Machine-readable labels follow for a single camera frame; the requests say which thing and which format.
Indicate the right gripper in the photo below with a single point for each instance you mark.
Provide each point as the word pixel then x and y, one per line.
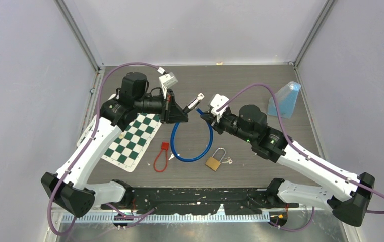
pixel 211 119

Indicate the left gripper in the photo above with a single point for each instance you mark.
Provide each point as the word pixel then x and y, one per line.
pixel 173 113

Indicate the blue lock key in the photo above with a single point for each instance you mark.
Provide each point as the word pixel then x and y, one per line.
pixel 200 96

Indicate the brass padlock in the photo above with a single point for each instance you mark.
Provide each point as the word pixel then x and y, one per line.
pixel 215 160

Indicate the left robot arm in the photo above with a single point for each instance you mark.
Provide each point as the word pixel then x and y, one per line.
pixel 68 186

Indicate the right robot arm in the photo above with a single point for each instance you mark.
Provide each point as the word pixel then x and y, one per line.
pixel 344 194

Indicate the green white chessboard mat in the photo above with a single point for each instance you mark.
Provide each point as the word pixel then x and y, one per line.
pixel 126 153

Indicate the blue mesh bag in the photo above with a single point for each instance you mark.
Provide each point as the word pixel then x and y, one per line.
pixel 286 98

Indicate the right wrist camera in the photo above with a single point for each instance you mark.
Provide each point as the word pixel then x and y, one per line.
pixel 218 101

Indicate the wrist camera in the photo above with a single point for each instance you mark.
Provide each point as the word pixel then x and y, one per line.
pixel 166 81
pixel 218 101

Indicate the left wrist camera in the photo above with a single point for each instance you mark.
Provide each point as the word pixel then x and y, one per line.
pixel 166 81

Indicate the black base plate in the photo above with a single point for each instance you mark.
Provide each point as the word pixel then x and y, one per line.
pixel 200 201

